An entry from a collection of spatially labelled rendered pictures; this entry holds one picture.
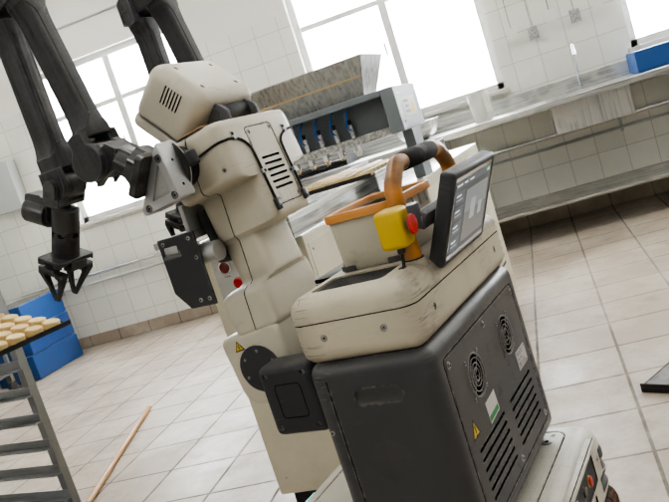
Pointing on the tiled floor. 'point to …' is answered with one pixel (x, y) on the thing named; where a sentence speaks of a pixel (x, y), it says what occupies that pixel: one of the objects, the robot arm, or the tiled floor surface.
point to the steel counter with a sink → (591, 91)
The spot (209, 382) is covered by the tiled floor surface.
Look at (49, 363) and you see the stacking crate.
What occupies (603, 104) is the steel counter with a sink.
